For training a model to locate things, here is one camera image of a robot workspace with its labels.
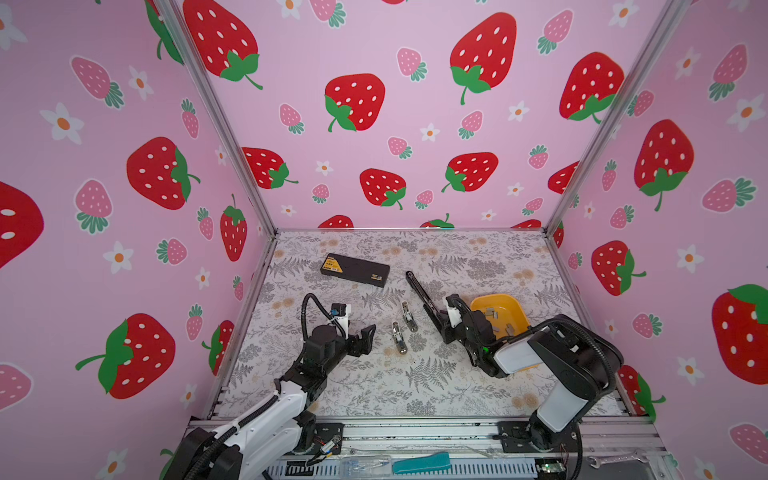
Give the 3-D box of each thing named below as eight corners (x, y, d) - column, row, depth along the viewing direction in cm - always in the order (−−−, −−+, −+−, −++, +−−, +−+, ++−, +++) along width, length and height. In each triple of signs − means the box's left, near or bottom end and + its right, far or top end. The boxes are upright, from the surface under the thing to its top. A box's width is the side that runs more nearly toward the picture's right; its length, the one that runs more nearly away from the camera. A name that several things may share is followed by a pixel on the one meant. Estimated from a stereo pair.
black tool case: (320, 274, 110) (318, 270, 108) (329, 256, 115) (328, 252, 113) (384, 288, 106) (384, 283, 104) (391, 269, 111) (391, 264, 109)
